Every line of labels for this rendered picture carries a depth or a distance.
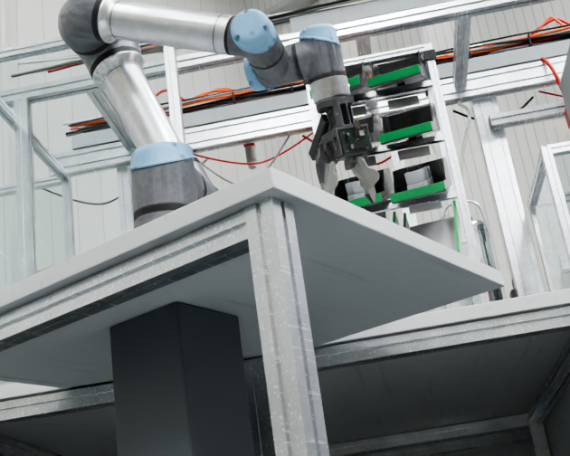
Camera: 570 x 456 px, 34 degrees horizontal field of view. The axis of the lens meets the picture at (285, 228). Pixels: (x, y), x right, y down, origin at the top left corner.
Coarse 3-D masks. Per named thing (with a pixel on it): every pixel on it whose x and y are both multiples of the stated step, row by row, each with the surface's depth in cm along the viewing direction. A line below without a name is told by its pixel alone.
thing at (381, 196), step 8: (384, 176) 231; (344, 184) 247; (376, 184) 246; (384, 184) 228; (392, 184) 242; (336, 192) 234; (344, 192) 244; (376, 192) 246; (384, 192) 224; (392, 192) 238; (352, 200) 219; (360, 200) 219; (368, 200) 218; (376, 200) 218; (384, 200) 221
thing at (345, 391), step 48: (384, 336) 191; (96, 384) 196; (336, 384) 228; (384, 384) 236; (432, 384) 244; (480, 384) 253; (528, 384) 263; (0, 432) 228; (48, 432) 236; (96, 432) 244; (336, 432) 297; (384, 432) 310
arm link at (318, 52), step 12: (324, 24) 181; (300, 36) 183; (312, 36) 181; (324, 36) 181; (336, 36) 182; (300, 48) 181; (312, 48) 181; (324, 48) 180; (336, 48) 181; (300, 60) 181; (312, 60) 181; (324, 60) 180; (336, 60) 181; (312, 72) 181; (324, 72) 180; (336, 72) 180
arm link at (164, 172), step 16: (160, 144) 167; (176, 144) 168; (144, 160) 166; (160, 160) 165; (176, 160) 166; (192, 160) 170; (144, 176) 165; (160, 176) 164; (176, 176) 165; (192, 176) 168; (144, 192) 164; (160, 192) 163; (176, 192) 164; (192, 192) 167
